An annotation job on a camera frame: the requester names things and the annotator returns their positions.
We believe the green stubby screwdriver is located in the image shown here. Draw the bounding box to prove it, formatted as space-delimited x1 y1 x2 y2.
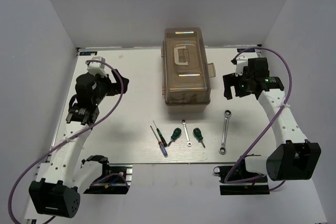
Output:
167 128 182 146
193 127 205 148

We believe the red blue handle screwdriver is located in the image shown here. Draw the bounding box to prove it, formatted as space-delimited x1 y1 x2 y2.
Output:
150 125 168 157

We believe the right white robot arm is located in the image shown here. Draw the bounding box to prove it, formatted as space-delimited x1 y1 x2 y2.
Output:
223 56 321 182

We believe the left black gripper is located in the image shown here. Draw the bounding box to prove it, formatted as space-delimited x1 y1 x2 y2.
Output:
92 69 129 105

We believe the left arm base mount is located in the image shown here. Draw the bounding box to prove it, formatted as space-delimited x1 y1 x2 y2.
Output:
84 164 133 195

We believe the black green precision screwdriver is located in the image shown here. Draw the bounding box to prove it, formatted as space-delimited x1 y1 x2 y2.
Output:
153 121 167 147

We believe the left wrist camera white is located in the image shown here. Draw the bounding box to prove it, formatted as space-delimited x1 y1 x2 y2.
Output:
86 56 107 78

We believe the large silver ratchet wrench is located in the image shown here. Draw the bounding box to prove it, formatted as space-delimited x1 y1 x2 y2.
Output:
218 110 232 155

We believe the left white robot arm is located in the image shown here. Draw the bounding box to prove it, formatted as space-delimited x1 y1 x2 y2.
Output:
28 69 129 218

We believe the beige plastic toolbox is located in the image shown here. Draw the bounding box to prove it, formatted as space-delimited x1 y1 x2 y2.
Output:
161 27 216 114

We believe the small silver ratchet wrench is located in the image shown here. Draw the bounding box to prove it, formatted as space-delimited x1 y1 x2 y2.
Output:
181 120 192 147

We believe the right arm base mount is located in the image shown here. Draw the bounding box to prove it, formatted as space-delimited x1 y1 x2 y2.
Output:
213 165 270 196

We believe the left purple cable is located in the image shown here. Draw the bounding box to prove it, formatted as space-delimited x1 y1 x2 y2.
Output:
7 61 124 223

